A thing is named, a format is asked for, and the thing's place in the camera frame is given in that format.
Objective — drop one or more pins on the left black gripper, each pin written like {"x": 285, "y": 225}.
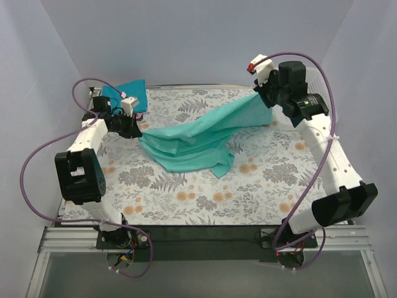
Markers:
{"x": 129, "y": 128}

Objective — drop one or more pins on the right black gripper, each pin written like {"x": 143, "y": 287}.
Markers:
{"x": 265, "y": 94}

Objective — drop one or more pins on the teal green t shirt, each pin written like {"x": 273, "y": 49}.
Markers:
{"x": 201, "y": 144}

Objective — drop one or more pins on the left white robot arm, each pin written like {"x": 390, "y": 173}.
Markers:
{"x": 80, "y": 175}

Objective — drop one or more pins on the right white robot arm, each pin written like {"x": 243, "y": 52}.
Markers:
{"x": 347, "y": 195}

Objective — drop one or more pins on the white plastic basket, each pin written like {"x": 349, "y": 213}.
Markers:
{"x": 316, "y": 84}

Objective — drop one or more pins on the floral table mat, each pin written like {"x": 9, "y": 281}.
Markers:
{"x": 272, "y": 173}

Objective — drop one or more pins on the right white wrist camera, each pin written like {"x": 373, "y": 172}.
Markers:
{"x": 260, "y": 69}

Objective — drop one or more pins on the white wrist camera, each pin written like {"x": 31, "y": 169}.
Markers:
{"x": 128, "y": 104}
{"x": 260, "y": 69}

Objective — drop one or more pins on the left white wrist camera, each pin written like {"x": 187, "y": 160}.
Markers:
{"x": 128, "y": 104}

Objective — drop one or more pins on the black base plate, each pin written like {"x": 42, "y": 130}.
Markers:
{"x": 212, "y": 242}

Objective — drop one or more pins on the aluminium frame rail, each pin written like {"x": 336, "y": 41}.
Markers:
{"x": 74, "y": 261}

